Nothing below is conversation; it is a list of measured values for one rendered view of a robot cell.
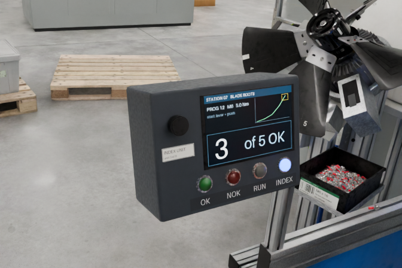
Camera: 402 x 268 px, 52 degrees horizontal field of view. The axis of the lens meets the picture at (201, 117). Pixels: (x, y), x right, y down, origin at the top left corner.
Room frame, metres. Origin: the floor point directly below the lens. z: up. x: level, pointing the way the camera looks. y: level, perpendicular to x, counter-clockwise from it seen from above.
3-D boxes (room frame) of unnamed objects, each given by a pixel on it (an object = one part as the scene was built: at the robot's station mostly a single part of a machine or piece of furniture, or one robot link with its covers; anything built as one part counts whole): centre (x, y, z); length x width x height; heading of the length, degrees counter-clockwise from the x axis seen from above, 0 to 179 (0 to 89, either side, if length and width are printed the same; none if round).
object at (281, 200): (0.69, -0.17, 0.96); 0.03 x 0.03 x 0.20; 30
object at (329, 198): (1.01, -0.40, 0.85); 0.22 x 0.17 x 0.07; 135
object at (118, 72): (4.02, 0.89, 0.07); 1.20 x 1.00 x 0.15; 104
